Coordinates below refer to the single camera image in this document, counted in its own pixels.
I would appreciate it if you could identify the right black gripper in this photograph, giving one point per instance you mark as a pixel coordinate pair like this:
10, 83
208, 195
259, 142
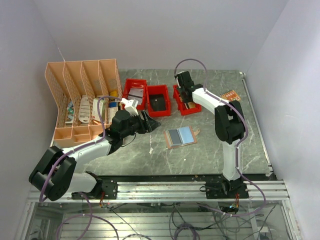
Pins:
185, 100

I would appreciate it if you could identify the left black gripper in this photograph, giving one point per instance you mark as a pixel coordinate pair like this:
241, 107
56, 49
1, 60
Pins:
151, 124

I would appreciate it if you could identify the red plastic bin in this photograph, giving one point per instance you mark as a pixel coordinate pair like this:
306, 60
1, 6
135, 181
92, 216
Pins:
136, 83
158, 101
181, 106

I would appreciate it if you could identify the gold cards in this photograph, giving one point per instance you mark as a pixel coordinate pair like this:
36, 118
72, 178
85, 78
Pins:
190, 105

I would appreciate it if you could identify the black VIP card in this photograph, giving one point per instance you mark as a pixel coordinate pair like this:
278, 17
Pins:
174, 135

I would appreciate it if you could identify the brown leather card holder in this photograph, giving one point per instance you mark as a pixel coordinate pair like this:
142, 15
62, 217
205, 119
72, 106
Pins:
187, 135

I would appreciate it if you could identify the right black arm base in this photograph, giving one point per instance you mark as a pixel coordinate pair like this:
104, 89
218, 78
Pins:
225, 189

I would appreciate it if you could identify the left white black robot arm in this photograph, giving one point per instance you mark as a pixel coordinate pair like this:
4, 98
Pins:
54, 175

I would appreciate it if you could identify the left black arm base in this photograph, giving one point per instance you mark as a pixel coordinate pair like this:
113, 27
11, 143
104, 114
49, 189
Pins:
93, 186

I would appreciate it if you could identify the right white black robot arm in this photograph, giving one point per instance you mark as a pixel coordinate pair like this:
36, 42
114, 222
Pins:
230, 128

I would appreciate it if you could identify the white black cards stack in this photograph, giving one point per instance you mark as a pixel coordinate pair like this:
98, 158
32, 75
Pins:
136, 94

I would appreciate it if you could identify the orange spiral notepad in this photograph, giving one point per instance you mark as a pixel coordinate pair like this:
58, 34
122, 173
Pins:
230, 96

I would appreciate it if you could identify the yellow round object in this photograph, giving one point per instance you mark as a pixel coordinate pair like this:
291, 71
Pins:
114, 94

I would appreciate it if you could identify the white green box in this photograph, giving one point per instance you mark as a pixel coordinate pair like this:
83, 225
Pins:
98, 109

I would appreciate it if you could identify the white oval package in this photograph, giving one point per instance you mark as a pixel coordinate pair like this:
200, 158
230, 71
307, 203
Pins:
84, 110

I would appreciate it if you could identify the pink mesh desk organizer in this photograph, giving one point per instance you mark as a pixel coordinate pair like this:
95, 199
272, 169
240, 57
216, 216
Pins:
74, 86

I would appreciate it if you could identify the aluminium frame rails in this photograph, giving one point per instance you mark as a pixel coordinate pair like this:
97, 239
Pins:
164, 189

